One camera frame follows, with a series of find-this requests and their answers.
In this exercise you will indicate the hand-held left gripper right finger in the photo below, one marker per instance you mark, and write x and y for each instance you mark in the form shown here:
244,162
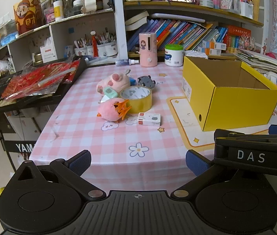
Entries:
197,165

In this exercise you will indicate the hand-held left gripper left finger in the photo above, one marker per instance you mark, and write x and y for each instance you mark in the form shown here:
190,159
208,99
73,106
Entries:
81,162

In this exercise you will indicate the yellow cardboard box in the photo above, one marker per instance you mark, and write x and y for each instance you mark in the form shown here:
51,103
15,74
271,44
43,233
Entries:
238,107

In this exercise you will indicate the pink chick plush toy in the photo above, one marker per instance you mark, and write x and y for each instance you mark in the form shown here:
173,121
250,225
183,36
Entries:
109,110

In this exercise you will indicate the white eraser box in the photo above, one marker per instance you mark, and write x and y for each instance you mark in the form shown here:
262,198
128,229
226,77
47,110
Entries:
150,120

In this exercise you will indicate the mint green small device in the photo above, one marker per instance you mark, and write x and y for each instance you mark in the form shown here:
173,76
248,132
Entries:
111,92

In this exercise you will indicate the clear packing tape roll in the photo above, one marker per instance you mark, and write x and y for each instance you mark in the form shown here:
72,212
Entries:
140,104

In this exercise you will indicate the pink pig plush toy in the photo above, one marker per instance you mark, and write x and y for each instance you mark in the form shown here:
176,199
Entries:
115,82

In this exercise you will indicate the blue small toy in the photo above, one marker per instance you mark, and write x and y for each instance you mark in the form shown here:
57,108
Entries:
131,80

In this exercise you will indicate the grey toy car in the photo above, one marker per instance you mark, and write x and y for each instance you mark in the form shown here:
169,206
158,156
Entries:
146,81

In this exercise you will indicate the white mat yellow border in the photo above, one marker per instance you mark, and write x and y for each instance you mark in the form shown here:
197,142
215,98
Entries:
192,127

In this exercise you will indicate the white power strip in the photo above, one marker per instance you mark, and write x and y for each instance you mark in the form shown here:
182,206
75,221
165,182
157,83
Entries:
272,77

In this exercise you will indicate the black keyboard stand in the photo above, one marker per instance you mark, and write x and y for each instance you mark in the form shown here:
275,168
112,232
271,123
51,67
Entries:
18,146

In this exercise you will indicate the white drawer cabinet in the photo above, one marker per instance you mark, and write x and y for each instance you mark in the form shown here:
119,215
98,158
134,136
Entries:
23,121

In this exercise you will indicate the stack of papers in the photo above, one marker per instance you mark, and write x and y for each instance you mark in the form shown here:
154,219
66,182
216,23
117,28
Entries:
258,60

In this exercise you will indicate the translucent glue stick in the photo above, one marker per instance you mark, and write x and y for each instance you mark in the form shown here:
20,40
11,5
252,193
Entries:
55,77

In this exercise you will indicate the colourful ornament bundle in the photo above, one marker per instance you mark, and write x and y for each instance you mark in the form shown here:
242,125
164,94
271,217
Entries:
248,44

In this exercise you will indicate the pile of red packets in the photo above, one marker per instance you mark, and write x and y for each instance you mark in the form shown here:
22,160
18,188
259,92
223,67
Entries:
31,83

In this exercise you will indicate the orange and white carton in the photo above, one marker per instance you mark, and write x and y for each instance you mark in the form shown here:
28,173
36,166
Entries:
211,52
214,45

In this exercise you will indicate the red boxed book set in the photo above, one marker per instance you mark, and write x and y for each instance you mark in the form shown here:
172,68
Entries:
238,33

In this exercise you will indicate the small spray bottle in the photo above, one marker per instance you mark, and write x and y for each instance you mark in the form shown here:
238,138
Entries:
126,62

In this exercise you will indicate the white pen cup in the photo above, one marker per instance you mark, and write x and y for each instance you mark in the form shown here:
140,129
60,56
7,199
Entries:
81,52
92,51
107,50

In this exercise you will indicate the white jar green lid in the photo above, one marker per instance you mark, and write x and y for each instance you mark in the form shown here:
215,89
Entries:
173,56

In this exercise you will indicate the white quilted bag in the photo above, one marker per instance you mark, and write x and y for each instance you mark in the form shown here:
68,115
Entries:
194,53

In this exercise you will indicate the blue and white carton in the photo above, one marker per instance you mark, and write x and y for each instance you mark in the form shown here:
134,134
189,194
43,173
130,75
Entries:
70,51

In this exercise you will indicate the metal tin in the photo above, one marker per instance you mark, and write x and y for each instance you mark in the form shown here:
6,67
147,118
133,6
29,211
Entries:
38,59

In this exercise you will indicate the white paper box red label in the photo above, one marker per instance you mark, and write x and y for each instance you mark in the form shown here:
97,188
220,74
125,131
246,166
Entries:
48,52

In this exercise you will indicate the red hanging ornament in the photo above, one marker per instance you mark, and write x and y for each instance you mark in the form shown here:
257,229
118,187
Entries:
94,44

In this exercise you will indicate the white plastic bag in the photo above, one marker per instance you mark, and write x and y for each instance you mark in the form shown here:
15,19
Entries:
6,67

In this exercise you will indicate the white pen holder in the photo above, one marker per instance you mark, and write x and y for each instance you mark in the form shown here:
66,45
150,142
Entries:
246,11

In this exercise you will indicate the pink humidifier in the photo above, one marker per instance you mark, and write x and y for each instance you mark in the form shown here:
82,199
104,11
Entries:
148,51

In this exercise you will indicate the white shelf unit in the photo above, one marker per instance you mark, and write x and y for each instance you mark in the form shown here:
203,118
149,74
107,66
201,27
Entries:
62,33

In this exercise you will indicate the row of leaning books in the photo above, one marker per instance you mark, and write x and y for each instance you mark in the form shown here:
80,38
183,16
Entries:
177,33

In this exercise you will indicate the pink pen holder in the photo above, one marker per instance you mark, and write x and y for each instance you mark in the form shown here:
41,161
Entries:
228,6

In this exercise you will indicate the blue packet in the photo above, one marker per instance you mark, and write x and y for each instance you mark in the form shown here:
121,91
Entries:
9,39

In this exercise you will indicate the pink plastic container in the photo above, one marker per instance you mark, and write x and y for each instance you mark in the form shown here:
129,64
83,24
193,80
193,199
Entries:
49,14

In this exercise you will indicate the orange printed gift bag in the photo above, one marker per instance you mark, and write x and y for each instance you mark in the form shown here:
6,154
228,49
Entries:
28,19

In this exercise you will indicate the white bottle yellow label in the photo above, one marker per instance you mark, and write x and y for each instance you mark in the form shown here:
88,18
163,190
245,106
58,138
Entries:
58,11

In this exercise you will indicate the clear glass jar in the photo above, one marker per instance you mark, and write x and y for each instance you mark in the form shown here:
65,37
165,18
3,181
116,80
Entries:
78,7

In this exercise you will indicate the wooden bookshelf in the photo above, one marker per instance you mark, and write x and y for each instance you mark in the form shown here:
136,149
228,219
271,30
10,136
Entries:
177,10

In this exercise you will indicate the white upright post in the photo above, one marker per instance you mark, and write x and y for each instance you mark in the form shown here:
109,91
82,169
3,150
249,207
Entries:
120,17

